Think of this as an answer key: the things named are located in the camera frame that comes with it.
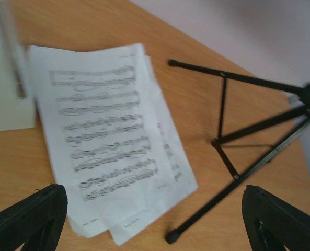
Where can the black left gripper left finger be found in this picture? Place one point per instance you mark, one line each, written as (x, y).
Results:
(36, 222)

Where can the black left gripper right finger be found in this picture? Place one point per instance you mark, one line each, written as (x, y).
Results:
(273, 224)

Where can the white sheet music page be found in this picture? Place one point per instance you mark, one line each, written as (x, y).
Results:
(181, 176)
(103, 144)

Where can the white grey metronome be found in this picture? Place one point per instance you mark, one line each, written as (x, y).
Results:
(17, 104)

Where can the black tripod music stand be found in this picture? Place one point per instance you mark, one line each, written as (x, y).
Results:
(303, 95)

